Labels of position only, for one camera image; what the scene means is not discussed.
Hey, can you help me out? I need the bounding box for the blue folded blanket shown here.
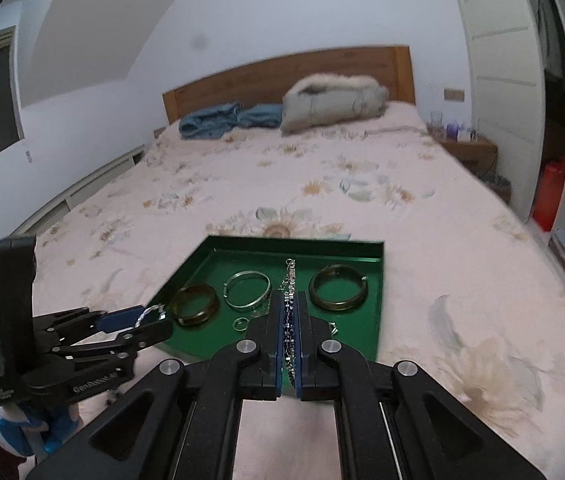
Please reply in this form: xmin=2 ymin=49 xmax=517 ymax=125
xmin=178 ymin=102 xmax=243 ymax=139
xmin=237 ymin=104 xmax=284 ymax=130

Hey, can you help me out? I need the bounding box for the large thin silver bangle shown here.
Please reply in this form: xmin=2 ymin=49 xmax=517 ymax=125
xmin=223 ymin=271 xmax=272 ymax=311

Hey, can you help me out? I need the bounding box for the purple white box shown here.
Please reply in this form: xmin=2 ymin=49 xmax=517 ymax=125
xmin=446 ymin=120 xmax=478 ymax=142

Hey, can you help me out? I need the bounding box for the wooden headboard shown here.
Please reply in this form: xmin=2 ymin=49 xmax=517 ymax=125
xmin=162 ymin=46 xmax=415 ymax=126

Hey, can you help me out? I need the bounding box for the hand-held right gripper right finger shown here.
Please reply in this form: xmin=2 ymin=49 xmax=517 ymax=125
xmin=295 ymin=290 xmax=548 ymax=480

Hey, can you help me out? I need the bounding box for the dark brown bangle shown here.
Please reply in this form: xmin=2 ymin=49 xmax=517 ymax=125
xmin=308 ymin=264 xmax=368 ymax=312

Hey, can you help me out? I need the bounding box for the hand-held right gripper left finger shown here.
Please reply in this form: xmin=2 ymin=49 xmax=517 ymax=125
xmin=22 ymin=290 xmax=284 ymax=480

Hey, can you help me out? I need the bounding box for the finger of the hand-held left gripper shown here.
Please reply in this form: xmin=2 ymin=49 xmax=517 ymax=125
xmin=54 ymin=319 xmax=174 ymax=362
xmin=35 ymin=305 xmax=147 ymax=337

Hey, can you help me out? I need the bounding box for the amber orange bangle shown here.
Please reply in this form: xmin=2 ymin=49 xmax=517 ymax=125
xmin=170 ymin=284 xmax=222 ymax=329

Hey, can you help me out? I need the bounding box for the red container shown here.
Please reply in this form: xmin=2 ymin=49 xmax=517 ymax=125
xmin=532 ymin=159 xmax=565 ymax=231

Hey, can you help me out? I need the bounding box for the silver link chain bracelet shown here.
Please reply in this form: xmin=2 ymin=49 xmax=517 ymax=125
xmin=277 ymin=257 xmax=299 ymax=396

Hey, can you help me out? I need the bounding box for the green rectangular tray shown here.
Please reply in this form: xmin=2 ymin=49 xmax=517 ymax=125
xmin=145 ymin=234 xmax=385 ymax=363

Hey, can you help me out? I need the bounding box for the wooden nightstand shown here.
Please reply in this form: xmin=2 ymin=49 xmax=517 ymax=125
xmin=437 ymin=135 xmax=499 ymax=176

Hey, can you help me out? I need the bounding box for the white wardrobe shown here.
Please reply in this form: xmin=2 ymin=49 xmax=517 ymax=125
xmin=449 ymin=0 xmax=565 ymax=311

